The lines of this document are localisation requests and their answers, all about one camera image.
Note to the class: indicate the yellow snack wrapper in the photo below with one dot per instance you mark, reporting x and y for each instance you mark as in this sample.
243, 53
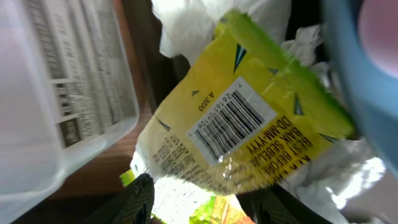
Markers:
246, 115

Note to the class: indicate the dark blue plate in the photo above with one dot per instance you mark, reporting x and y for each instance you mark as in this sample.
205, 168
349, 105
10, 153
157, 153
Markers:
370, 93

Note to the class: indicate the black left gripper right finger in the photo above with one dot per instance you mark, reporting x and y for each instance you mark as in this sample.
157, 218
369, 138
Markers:
275, 205

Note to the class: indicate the clear plastic bin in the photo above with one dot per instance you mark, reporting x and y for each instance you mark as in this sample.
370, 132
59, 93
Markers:
67, 94

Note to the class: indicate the pink cup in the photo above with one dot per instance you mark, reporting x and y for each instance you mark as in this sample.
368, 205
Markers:
378, 33

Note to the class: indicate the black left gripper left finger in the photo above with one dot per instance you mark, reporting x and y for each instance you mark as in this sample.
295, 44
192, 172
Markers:
132, 206

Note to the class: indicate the brown serving tray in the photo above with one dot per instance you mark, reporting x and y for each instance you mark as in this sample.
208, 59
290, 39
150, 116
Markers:
161, 74

